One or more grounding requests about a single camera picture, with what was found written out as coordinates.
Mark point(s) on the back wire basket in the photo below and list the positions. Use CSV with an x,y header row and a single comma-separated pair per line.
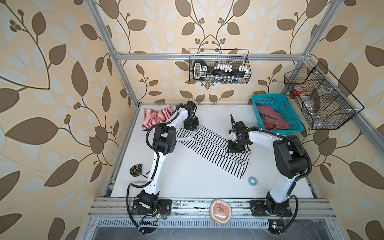
x,y
235,57

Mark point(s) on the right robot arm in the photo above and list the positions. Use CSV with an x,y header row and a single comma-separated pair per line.
x,y
292,161

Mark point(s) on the black white striped tank top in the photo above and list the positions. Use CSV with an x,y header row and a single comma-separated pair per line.
x,y
214,148

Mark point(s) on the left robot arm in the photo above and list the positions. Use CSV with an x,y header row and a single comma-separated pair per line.
x,y
162,139

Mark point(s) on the pink round badge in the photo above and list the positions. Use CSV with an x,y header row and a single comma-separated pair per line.
x,y
220,212

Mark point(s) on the maroon tank top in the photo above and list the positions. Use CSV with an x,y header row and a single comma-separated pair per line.
x,y
272,119

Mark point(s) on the right wire basket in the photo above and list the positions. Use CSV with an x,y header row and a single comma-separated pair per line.
x,y
326,103

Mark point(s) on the wire basket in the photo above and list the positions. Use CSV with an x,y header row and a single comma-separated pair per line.
x,y
326,103
235,57

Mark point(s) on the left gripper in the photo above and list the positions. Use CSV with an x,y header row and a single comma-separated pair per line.
x,y
194,126

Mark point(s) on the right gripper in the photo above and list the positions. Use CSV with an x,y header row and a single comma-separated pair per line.
x,y
232,149

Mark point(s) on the red striped folded tank top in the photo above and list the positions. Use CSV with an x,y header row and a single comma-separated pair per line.
x,y
152,117

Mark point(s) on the black tool in basket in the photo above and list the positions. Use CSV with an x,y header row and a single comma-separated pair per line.
x,y
200,71

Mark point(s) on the blue tape roll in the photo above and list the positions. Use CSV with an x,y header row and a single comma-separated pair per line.
x,y
252,181

